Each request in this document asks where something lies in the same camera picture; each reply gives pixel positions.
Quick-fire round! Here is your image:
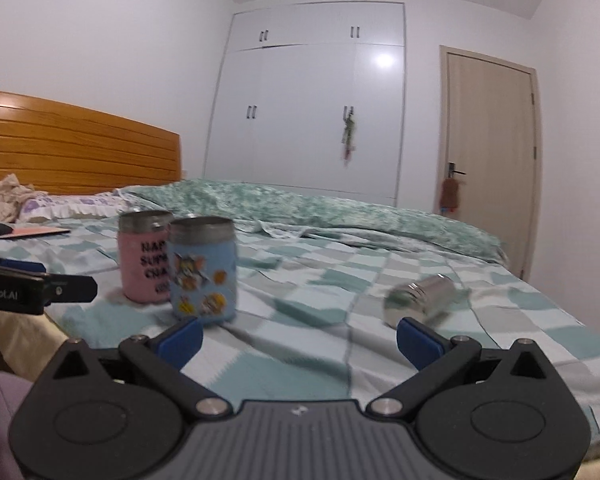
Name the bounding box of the wooden headboard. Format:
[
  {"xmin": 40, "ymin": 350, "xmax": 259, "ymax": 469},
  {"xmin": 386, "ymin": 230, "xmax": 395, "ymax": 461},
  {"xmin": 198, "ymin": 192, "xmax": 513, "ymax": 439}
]
[{"xmin": 0, "ymin": 91, "xmax": 183, "ymax": 195}]

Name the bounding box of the beige wooden door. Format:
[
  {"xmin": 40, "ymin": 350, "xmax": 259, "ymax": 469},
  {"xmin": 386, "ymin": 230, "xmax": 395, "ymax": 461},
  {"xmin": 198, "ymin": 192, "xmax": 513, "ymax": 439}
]
[{"xmin": 436, "ymin": 46, "xmax": 542, "ymax": 278}]

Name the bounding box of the pink cup with black text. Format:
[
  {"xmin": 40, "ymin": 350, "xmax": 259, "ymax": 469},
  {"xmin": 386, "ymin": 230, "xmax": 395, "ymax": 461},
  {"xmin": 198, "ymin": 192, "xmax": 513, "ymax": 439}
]
[{"xmin": 117, "ymin": 210, "xmax": 173, "ymax": 304}]

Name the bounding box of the hanging plant ornament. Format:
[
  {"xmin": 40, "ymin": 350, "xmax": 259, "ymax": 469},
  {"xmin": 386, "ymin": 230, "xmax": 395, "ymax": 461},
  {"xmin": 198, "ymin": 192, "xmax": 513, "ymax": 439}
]
[{"xmin": 341, "ymin": 106, "xmax": 355, "ymax": 165}]

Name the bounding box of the brown toy on door handle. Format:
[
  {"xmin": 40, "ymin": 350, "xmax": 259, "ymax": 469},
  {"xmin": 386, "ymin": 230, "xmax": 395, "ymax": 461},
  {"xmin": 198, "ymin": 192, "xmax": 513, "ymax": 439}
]
[{"xmin": 439, "ymin": 178, "xmax": 460, "ymax": 212}]

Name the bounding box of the beige crumpled cloth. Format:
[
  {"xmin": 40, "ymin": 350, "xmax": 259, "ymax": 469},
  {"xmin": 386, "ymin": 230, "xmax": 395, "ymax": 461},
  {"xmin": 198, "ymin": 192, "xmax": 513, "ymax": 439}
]
[{"xmin": 0, "ymin": 174, "xmax": 46, "ymax": 223}]

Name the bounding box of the blue cartoon sticker cup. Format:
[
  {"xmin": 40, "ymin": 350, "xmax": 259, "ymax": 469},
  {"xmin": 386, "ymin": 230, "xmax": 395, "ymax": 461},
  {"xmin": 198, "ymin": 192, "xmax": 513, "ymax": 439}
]
[{"xmin": 166, "ymin": 217, "xmax": 237, "ymax": 324}]

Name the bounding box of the green floral duvet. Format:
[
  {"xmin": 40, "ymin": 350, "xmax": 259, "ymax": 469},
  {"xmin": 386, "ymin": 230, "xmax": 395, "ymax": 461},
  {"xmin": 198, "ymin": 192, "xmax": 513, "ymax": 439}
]
[{"xmin": 119, "ymin": 179, "xmax": 507, "ymax": 264}]

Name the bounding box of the black door handle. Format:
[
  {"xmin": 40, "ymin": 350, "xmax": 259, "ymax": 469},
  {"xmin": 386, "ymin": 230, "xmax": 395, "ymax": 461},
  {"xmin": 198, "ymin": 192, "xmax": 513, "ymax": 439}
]
[{"xmin": 448, "ymin": 162, "xmax": 465, "ymax": 178}]

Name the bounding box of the purple floral pillow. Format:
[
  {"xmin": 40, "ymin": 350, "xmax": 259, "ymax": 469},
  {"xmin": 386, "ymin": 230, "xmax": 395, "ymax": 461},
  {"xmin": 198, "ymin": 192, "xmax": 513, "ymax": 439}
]
[{"xmin": 17, "ymin": 193, "xmax": 135, "ymax": 223}]

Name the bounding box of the white wardrobe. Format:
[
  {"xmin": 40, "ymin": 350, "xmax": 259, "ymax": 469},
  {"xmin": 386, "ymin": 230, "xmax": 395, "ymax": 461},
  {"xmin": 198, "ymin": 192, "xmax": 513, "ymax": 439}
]
[{"xmin": 204, "ymin": 1, "xmax": 405, "ymax": 205}]

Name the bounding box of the checkered green white blanket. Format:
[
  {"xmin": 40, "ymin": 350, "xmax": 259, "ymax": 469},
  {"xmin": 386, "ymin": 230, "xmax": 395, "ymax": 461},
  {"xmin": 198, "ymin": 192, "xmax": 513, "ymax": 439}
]
[{"xmin": 0, "ymin": 219, "xmax": 600, "ymax": 457}]

